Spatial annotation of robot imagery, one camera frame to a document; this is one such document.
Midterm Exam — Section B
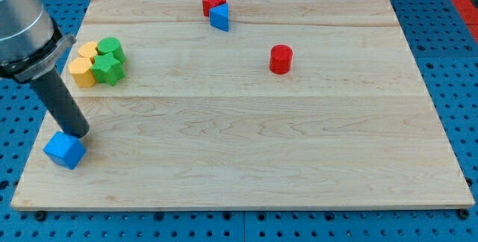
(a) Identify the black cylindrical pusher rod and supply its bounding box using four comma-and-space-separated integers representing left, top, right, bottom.
30, 68, 90, 138

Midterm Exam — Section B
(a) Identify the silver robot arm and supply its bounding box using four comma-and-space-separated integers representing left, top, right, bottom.
1, 0, 90, 138

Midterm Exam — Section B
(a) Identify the yellow hexagon block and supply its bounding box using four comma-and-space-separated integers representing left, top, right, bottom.
68, 58, 96, 87

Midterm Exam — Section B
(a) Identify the yellow round block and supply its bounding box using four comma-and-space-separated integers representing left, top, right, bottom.
78, 41, 99, 63

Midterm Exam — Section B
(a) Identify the green star block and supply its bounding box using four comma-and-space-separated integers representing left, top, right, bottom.
90, 53, 125, 87

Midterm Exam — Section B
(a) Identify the blue cube block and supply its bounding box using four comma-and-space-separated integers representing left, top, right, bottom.
43, 131, 87, 170

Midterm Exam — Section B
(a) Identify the green cylinder block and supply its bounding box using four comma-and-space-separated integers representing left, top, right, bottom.
96, 37, 126, 63

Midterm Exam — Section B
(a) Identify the blue triangle block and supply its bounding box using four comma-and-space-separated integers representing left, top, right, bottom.
209, 3, 229, 31

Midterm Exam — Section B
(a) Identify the red star block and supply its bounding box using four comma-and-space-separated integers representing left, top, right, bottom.
202, 0, 227, 17

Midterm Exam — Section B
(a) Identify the red cylinder block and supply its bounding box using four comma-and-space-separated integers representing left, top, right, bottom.
269, 44, 294, 75

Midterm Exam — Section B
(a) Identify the light wooden board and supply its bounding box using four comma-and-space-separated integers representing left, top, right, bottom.
11, 0, 475, 211

